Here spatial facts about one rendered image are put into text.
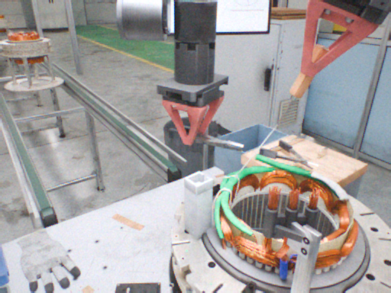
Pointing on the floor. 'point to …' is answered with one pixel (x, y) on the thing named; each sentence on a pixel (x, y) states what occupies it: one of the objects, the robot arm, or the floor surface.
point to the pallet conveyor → (27, 182)
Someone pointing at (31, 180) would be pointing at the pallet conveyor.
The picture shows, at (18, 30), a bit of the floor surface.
